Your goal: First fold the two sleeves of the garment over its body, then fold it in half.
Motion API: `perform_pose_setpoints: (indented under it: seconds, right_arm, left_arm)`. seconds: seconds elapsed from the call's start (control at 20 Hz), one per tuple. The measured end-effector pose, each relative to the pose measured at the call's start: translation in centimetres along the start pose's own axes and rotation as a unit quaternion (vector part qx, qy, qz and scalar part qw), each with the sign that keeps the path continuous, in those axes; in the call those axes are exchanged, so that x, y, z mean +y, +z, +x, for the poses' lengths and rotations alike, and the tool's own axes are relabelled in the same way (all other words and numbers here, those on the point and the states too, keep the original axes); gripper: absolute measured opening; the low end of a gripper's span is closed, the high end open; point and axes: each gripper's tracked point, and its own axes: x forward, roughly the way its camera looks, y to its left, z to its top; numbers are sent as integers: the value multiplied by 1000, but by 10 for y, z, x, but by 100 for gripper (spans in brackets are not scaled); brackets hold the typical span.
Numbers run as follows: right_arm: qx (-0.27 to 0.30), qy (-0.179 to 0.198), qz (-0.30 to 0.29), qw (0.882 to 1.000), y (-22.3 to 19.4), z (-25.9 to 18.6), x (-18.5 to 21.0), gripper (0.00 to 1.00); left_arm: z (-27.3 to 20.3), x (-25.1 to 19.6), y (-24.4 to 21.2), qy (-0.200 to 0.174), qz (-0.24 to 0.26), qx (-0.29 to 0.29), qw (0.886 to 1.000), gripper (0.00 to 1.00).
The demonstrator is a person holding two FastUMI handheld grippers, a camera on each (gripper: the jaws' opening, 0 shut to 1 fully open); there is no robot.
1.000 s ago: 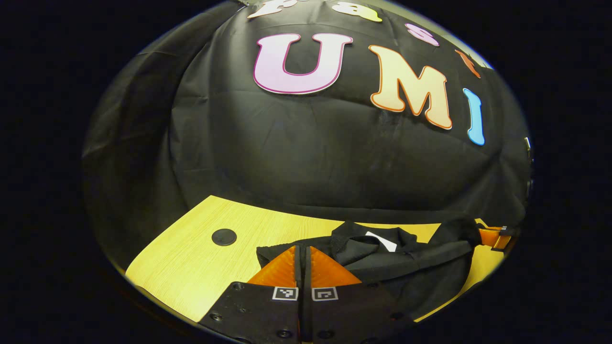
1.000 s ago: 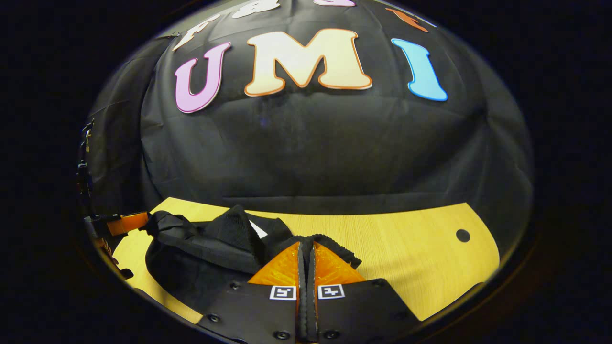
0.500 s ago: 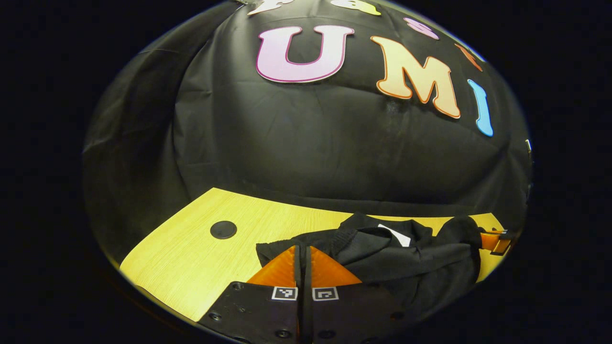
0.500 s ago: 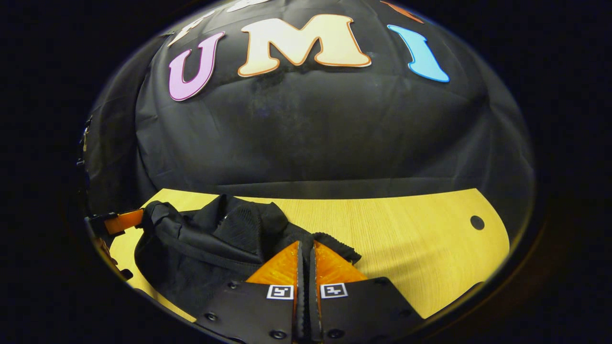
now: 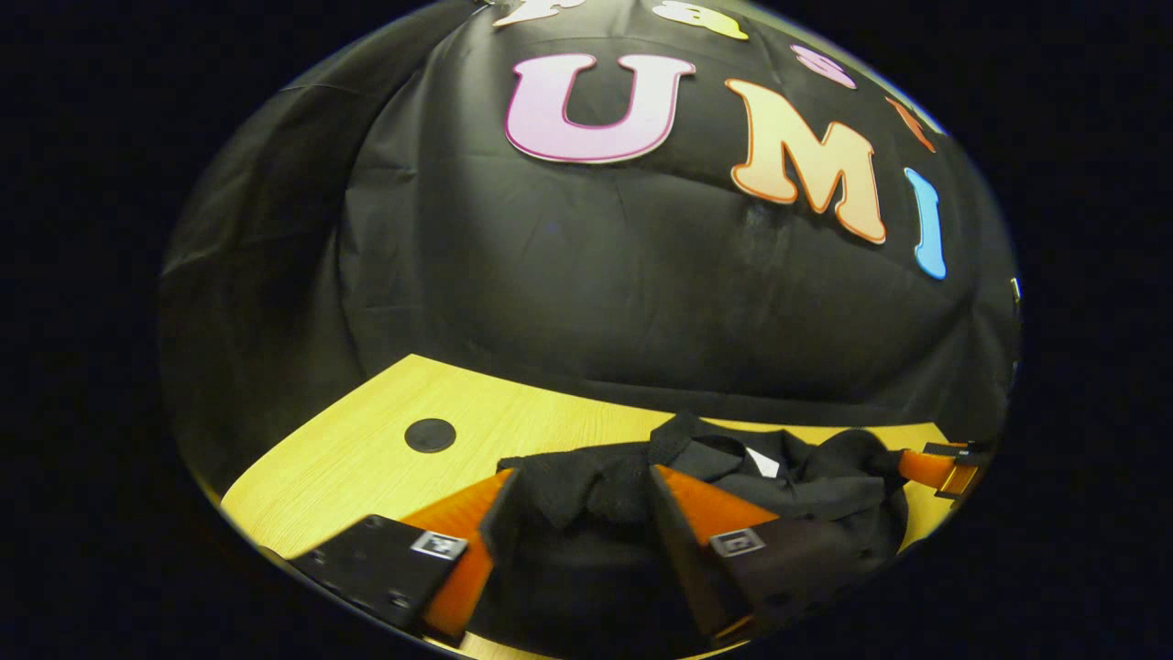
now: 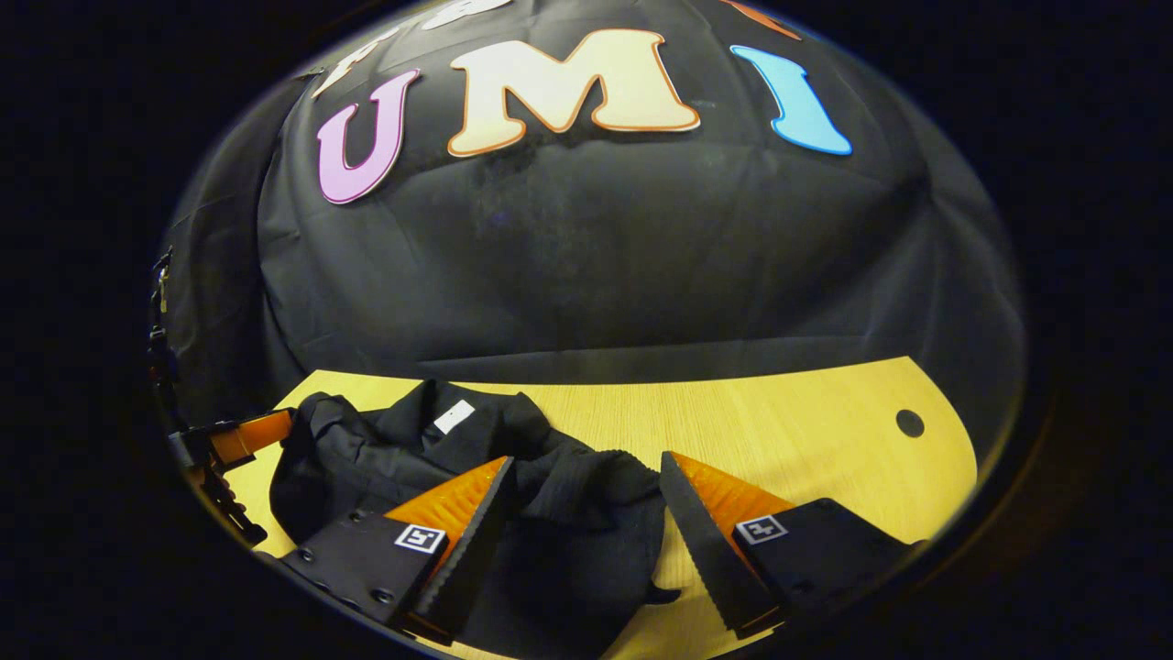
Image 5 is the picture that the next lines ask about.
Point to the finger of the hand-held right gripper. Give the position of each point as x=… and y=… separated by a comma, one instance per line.
x=927, y=469

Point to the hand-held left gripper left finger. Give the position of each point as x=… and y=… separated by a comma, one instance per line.
x=502, y=518

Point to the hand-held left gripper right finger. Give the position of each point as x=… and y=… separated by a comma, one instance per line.
x=683, y=559

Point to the black buttoned coat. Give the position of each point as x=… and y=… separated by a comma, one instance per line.
x=596, y=486

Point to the black round table grommet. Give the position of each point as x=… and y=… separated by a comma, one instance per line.
x=430, y=435

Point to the black backdrop cloth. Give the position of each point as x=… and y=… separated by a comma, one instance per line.
x=596, y=275

